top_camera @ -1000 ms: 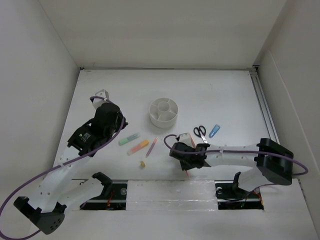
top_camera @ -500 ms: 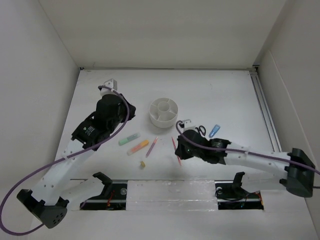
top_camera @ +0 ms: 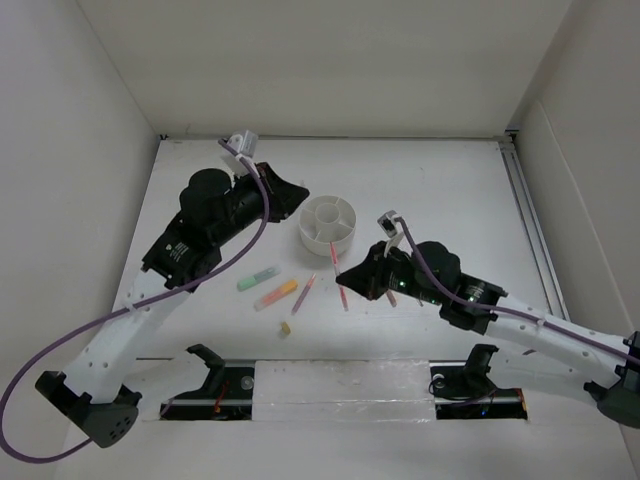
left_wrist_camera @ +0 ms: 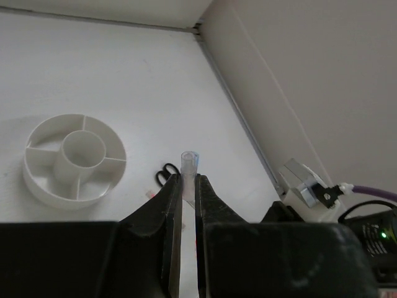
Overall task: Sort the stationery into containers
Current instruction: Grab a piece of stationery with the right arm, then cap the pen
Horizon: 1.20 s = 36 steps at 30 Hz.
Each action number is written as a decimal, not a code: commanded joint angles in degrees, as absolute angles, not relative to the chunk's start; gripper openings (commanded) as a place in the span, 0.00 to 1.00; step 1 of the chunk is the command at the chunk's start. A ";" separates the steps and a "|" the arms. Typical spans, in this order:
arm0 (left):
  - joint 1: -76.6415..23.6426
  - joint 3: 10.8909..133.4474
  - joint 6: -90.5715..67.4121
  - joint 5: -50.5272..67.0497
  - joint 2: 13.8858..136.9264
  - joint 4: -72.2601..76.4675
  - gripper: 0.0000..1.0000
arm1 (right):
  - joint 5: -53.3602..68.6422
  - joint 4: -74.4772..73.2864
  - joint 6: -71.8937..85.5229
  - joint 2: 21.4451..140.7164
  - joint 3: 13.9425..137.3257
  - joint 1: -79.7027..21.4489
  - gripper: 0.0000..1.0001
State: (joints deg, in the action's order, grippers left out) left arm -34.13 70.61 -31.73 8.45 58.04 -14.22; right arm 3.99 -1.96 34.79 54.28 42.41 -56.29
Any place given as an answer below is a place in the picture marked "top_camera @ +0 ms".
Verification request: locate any red pink pen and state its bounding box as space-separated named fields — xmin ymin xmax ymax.
xmin=329 ymin=242 xmax=349 ymax=312

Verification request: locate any green highlighter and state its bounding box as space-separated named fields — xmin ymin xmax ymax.
xmin=236 ymin=266 xmax=281 ymax=292

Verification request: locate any orange yellow highlighter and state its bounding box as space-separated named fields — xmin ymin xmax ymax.
xmin=254 ymin=279 xmax=299 ymax=311

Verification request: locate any clear tape sheet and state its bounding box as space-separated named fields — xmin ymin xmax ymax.
xmin=252 ymin=360 xmax=436 ymax=423

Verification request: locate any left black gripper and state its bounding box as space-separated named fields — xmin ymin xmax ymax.
xmin=211 ymin=162 xmax=309 ymax=246

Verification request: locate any brown orange pen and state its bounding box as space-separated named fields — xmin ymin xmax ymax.
xmin=386 ymin=290 xmax=397 ymax=308

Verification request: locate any aluminium rail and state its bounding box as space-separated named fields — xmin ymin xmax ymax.
xmin=497 ymin=130 xmax=571 ymax=322

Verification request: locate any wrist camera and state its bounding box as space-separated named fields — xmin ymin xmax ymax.
xmin=227 ymin=130 xmax=259 ymax=177
xmin=377 ymin=210 xmax=405 ymax=257

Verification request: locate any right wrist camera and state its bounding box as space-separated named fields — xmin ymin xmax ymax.
xmin=377 ymin=210 xmax=405 ymax=257

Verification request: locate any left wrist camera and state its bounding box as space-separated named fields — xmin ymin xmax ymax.
xmin=227 ymin=130 xmax=259 ymax=177

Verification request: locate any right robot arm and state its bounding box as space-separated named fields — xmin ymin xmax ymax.
xmin=336 ymin=241 xmax=639 ymax=428

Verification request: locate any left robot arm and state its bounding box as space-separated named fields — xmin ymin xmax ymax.
xmin=36 ymin=162 xmax=309 ymax=448

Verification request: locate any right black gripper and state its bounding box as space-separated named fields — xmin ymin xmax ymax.
xmin=336 ymin=240 xmax=444 ymax=306

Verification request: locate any purple pink pen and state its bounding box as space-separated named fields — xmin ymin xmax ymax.
xmin=291 ymin=273 xmax=316 ymax=316

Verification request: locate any white round divided organizer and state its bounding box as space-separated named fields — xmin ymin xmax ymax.
xmin=298 ymin=195 xmax=357 ymax=257

